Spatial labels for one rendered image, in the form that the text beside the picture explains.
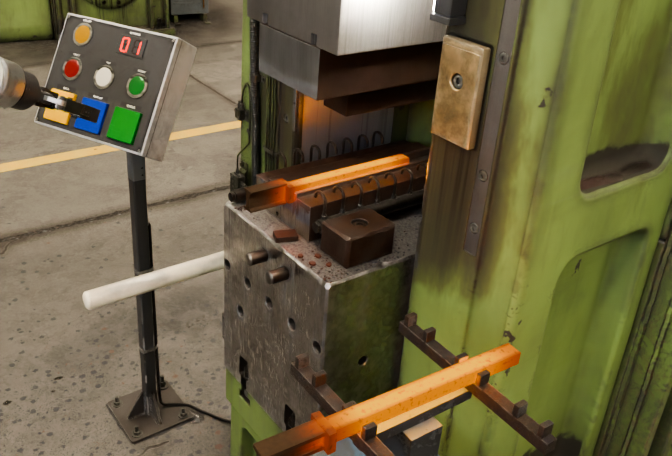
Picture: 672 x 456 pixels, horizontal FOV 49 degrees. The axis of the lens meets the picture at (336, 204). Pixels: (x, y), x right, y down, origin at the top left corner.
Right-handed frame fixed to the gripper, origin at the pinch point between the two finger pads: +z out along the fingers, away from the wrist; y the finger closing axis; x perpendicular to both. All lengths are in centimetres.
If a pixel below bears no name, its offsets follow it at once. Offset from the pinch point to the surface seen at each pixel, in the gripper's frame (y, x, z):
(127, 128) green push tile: 1.6, -0.4, 12.5
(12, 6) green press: -360, 70, 281
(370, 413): 86, -29, -25
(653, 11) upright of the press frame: 103, 43, 8
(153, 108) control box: 6.2, 5.6, 13.2
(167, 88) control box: 7.0, 10.9, 14.9
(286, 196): 47.2, -4.4, 8.5
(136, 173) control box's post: -8.0, -10.3, 32.3
